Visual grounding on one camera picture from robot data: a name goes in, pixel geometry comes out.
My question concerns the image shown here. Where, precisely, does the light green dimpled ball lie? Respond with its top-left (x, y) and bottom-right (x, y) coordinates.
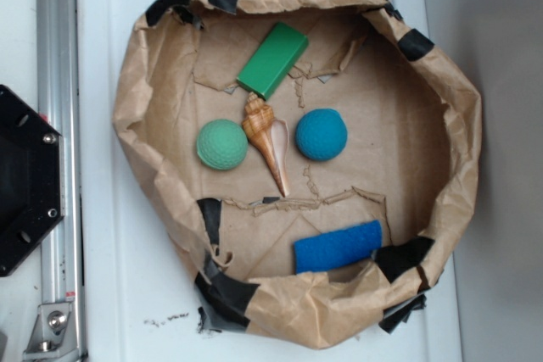
top-left (196, 119), bottom-right (248, 170)

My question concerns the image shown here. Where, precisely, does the tan spiral seashell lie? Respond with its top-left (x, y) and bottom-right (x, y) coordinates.
top-left (242, 92), bottom-right (290, 197)

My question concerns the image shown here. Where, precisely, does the teal blue dimpled ball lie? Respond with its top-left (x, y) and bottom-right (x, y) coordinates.
top-left (295, 109), bottom-right (348, 161)

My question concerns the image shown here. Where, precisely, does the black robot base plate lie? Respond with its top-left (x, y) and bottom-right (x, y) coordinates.
top-left (1, 86), bottom-right (64, 277)

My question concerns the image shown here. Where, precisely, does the white plastic tray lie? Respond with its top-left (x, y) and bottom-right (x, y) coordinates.
top-left (77, 0), bottom-right (462, 361)

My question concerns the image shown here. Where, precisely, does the aluminium extrusion rail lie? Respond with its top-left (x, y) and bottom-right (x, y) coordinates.
top-left (23, 0), bottom-right (87, 361)

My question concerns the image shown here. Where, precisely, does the brown paper bag tray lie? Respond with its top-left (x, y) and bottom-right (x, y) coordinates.
top-left (113, 0), bottom-right (482, 349)

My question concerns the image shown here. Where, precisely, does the green rectangular block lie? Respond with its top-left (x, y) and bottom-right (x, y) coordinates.
top-left (237, 22), bottom-right (309, 100)

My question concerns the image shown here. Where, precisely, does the blue rectangular sponge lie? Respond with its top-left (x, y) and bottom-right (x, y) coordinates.
top-left (294, 220), bottom-right (383, 274)

